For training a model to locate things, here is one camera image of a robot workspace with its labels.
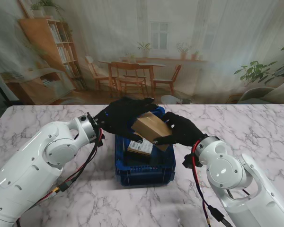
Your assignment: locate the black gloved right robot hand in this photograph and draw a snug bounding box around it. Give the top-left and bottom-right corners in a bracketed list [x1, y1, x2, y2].
[153, 111, 208, 148]

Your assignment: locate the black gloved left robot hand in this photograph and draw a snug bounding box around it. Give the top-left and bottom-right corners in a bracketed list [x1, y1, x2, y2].
[93, 96, 159, 142]

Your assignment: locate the large labelled cardboard package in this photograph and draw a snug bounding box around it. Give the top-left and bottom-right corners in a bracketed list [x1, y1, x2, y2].
[131, 112, 174, 152]

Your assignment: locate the small labelled cardboard package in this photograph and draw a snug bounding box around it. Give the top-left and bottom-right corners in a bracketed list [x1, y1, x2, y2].
[127, 132, 154, 156]

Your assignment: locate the blue plastic turnover box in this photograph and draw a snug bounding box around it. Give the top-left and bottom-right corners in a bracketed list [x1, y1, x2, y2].
[114, 106, 176, 189]

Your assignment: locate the printed room scene backdrop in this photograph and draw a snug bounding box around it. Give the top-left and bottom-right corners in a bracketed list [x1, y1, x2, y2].
[0, 0, 284, 106]

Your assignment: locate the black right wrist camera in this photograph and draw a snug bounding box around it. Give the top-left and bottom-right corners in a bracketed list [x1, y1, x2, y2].
[182, 153, 201, 169]

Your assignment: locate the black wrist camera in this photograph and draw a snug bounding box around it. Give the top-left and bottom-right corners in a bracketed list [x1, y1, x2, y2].
[94, 134, 106, 147]
[182, 153, 201, 169]

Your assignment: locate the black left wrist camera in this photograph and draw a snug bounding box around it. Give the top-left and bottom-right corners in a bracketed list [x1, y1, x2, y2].
[94, 134, 106, 147]

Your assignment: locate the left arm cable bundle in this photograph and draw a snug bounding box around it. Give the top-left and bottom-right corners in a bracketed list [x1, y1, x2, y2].
[14, 129, 106, 227]

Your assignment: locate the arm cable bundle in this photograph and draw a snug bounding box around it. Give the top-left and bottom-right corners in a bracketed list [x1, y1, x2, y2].
[14, 129, 106, 227]
[190, 140, 232, 227]

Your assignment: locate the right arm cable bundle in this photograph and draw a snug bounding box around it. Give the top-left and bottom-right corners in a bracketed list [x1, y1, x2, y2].
[190, 140, 232, 227]

